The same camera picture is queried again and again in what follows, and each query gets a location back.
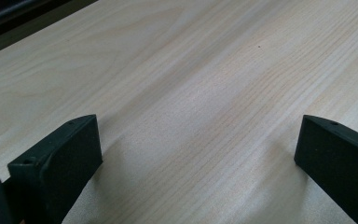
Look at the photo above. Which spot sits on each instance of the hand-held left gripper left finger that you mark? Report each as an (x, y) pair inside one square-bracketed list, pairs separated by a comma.
[(59, 165)]

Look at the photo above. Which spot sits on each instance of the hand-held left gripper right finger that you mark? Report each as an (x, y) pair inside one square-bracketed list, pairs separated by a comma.
[(338, 165)]

